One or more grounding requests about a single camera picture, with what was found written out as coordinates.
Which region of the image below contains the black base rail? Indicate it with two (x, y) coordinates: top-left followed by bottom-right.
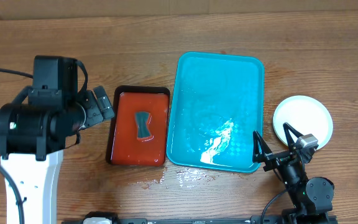
(61, 211), (338, 224)

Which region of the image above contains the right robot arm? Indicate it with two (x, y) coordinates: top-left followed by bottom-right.
(250, 123), (337, 223)

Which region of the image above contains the light blue plate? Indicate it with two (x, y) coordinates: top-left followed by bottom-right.
(272, 95), (334, 150)

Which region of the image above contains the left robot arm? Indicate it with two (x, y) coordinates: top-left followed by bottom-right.
(0, 55), (114, 223)

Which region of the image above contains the black tray with red water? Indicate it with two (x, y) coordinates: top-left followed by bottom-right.
(106, 85), (170, 166)

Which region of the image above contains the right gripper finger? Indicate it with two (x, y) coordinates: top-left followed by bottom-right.
(252, 131), (273, 164)
(283, 123), (303, 147)

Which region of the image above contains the teal plastic tray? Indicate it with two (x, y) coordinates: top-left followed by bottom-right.
(167, 52), (264, 173)

